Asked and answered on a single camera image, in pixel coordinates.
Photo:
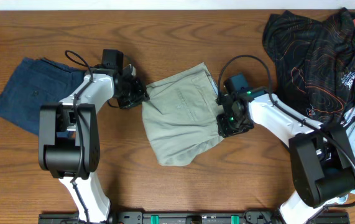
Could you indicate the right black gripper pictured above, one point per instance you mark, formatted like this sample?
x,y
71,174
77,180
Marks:
x,y
225,129

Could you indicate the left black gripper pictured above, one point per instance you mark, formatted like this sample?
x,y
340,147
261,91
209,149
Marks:
x,y
142,94

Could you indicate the khaki cargo shorts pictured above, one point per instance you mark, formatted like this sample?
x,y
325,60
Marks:
x,y
180,116

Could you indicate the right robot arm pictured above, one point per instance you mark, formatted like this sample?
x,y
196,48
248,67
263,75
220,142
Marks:
x,y
322,161

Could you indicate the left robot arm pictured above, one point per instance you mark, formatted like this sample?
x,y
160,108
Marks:
x,y
69,146

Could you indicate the folded navy blue shorts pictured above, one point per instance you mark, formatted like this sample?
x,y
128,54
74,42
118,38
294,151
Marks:
x,y
34,83

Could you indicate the black patterned shirt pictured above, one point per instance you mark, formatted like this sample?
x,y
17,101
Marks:
x,y
315,64

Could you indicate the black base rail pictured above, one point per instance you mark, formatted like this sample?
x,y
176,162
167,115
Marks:
x,y
196,217

